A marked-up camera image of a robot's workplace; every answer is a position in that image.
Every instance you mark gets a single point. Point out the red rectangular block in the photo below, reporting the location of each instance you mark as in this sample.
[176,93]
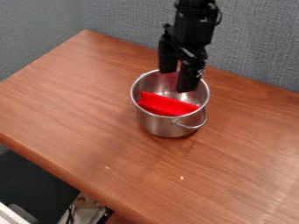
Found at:
[164,106]

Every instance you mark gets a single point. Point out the stainless steel pot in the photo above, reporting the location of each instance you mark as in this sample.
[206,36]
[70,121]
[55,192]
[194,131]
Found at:
[163,125]

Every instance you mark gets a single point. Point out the grey table leg bracket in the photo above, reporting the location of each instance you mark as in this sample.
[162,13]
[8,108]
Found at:
[86,211]

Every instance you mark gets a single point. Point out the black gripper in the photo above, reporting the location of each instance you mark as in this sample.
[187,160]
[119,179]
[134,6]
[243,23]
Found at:
[184,40]

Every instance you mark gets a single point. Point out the white object at corner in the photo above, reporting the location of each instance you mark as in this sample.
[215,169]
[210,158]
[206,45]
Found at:
[10,217]

